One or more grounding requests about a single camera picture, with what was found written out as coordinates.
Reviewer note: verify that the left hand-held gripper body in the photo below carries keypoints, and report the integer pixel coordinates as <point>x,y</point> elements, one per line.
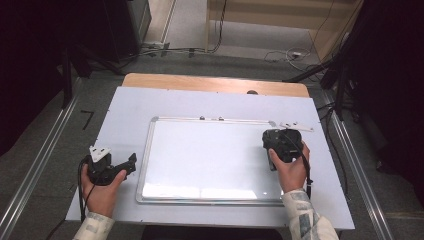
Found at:
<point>101,170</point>

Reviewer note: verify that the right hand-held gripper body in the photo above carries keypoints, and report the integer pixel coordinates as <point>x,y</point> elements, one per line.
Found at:
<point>283,143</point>

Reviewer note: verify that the aluminium framed whiteboard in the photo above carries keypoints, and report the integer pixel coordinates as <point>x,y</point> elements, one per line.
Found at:
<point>206,156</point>

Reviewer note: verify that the person's left hand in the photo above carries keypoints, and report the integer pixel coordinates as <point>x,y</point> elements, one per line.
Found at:
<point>100,198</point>

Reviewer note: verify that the person's right hand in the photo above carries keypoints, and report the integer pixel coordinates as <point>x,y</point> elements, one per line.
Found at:
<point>291,175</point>

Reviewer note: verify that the black metal stand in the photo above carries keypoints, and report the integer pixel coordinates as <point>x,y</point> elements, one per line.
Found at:
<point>67,80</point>
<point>341,90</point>

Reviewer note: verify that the wooden board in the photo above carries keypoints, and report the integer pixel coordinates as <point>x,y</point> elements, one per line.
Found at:
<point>200,83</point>

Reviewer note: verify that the power strip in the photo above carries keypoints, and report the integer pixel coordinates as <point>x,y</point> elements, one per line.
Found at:
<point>156,47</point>

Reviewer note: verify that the light wooden shelf unit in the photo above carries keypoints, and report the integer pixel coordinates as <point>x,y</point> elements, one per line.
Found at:
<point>266,20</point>

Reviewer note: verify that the black cabinet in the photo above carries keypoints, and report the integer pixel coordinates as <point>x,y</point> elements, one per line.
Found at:
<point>123,26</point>

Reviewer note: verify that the metal floor rail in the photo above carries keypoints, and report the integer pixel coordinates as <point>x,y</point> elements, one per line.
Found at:
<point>360,170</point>
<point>40,156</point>

